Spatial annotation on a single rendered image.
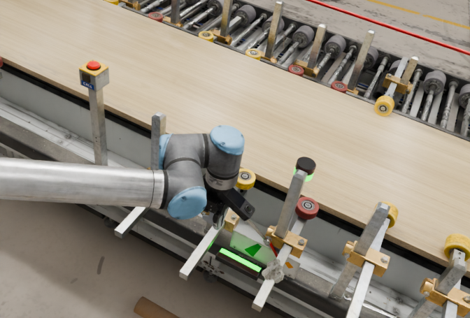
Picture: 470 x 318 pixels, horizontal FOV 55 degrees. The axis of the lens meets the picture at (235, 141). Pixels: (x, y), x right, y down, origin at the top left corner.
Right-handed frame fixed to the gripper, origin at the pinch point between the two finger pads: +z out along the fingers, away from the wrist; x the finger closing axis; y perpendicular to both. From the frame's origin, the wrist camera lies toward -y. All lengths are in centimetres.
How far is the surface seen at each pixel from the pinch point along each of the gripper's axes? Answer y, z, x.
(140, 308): 33, 90, -6
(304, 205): -19.6, 7.2, -29.8
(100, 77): 56, -22, -17
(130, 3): 123, 12, -127
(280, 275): -22.0, 9.9, -1.0
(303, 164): -15.9, -19.0, -20.3
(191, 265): 4.5, 15.4, 6.7
